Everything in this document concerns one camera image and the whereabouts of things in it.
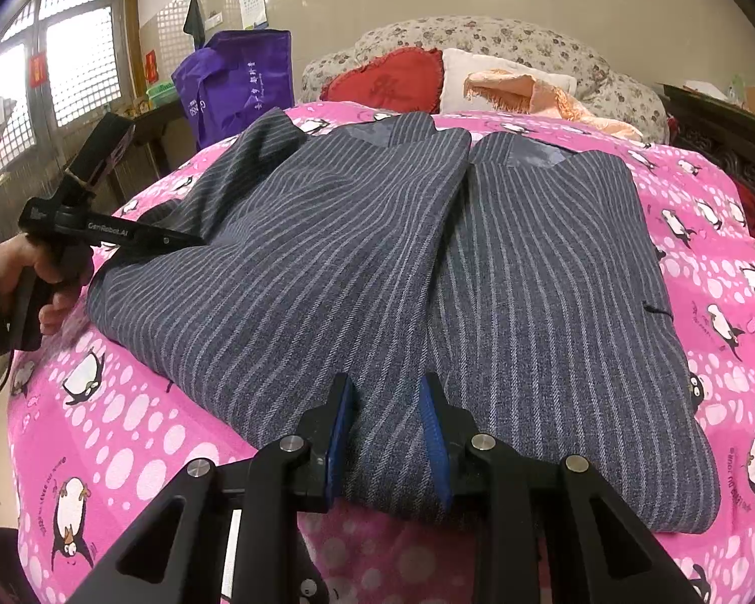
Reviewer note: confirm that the dark wooden side table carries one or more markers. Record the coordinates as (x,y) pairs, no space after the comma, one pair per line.
(163,132)

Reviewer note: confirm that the red paper window sign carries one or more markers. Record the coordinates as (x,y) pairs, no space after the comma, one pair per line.
(36,69)
(151,65)

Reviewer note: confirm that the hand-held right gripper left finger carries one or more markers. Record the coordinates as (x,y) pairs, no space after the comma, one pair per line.
(340,447)

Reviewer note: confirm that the pink penguin print blanket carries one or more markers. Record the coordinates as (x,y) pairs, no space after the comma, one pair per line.
(132,428)

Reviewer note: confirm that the lattice window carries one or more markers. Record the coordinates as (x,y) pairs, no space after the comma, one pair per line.
(82,63)

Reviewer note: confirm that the grey striped suit jacket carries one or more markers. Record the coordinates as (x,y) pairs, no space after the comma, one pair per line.
(352,251)

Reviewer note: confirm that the white paper sheet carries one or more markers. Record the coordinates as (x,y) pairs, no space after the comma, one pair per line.
(704,89)

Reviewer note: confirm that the purple shopping bag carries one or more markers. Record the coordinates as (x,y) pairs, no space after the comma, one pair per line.
(239,88)

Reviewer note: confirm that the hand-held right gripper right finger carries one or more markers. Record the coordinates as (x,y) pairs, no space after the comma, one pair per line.
(437,447)

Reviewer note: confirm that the green plastic basin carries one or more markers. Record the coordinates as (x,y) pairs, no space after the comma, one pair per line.
(162,93)

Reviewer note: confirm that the dark carved wooden cabinet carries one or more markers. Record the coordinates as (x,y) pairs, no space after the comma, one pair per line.
(704,126)

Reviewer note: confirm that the red heart pillow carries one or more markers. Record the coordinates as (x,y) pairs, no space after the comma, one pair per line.
(384,85)

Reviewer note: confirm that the orange fringed scarf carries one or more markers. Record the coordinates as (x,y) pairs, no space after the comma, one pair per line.
(522,91)

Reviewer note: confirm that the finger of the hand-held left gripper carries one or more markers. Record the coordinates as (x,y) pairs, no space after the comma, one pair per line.
(170,239)

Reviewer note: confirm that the white pillow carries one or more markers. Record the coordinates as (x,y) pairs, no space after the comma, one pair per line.
(459,69)

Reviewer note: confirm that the dark hanging cloth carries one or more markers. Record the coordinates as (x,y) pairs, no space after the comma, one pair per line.
(195,22)

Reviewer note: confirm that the person's left hand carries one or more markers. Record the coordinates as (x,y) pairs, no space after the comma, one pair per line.
(16,270)

